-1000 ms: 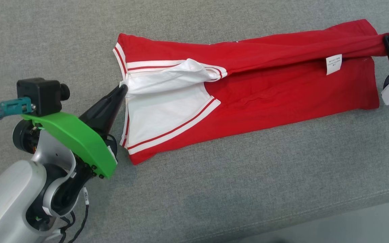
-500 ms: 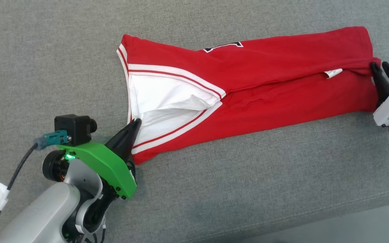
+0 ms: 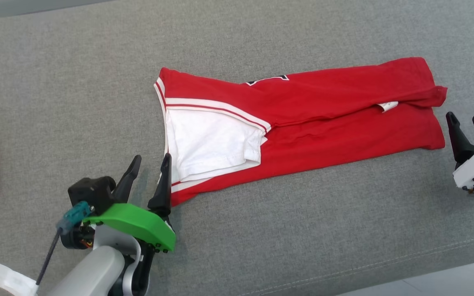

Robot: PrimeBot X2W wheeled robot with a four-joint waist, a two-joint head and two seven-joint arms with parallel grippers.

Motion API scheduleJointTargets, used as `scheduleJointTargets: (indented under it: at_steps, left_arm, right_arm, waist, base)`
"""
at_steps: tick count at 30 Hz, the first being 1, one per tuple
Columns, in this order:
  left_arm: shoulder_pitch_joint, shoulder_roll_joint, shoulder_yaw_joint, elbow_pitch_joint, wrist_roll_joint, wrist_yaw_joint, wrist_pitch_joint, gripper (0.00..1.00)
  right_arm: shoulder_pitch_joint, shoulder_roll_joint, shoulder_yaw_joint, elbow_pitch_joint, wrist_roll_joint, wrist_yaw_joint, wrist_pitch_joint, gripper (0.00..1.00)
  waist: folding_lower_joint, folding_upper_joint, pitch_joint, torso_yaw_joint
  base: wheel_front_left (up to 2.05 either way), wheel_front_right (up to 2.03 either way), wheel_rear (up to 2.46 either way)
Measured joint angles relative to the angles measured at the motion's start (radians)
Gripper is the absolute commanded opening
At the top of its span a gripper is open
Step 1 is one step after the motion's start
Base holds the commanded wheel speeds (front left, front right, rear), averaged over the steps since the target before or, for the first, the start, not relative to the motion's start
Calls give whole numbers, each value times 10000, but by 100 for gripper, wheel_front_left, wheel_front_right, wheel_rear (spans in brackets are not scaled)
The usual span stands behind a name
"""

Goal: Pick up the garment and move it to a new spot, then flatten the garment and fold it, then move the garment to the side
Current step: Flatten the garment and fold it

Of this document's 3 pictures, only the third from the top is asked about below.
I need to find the grey fabric sofa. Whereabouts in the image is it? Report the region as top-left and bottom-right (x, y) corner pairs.
(0, 0), (474, 296)

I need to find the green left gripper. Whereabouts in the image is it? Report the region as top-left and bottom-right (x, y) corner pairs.
(83, 153), (177, 252)

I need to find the red white basketball jersey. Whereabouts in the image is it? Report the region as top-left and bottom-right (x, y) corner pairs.
(153, 57), (448, 207)

